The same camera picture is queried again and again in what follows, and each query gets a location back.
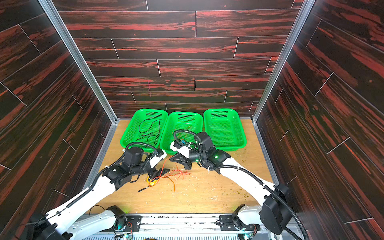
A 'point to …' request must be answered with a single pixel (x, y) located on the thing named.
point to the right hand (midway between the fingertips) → (173, 155)
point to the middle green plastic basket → (175, 121)
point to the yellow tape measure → (151, 183)
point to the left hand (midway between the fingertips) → (166, 163)
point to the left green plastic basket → (146, 125)
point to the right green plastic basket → (225, 127)
